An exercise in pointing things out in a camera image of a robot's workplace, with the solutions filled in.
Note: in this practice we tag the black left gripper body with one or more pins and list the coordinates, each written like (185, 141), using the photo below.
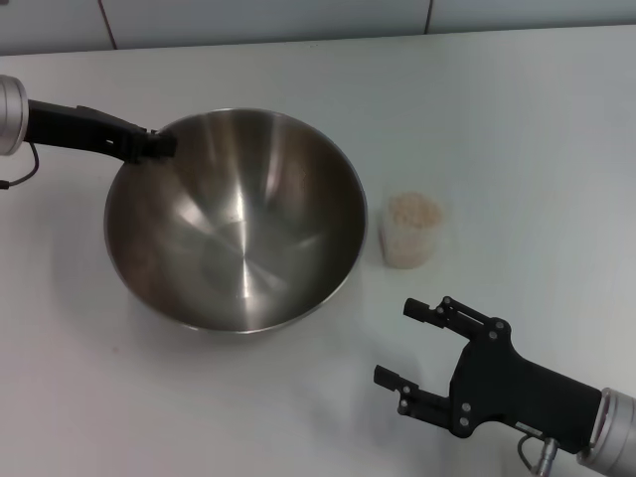
(74, 129)

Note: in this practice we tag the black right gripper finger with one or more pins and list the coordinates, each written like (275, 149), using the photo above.
(387, 377)
(417, 310)

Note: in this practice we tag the large stainless steel bowl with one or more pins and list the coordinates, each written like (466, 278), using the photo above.
(238, 223)

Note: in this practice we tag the clear plastic cup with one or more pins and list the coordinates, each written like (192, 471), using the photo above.
(383, 238)

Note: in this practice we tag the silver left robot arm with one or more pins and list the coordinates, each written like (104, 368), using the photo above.
(10, 114)

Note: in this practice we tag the white rice grains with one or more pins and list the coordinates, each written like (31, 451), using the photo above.
(412, 218)

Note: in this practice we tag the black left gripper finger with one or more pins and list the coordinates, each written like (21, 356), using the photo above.
(159, 140)
(149, 154)

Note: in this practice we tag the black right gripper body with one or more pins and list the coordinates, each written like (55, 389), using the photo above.
(512, 392)

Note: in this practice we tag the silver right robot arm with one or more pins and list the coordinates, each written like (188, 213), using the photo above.
(616, 427)

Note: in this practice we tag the right gripper silver plug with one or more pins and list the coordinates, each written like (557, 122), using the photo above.
(549, 457)

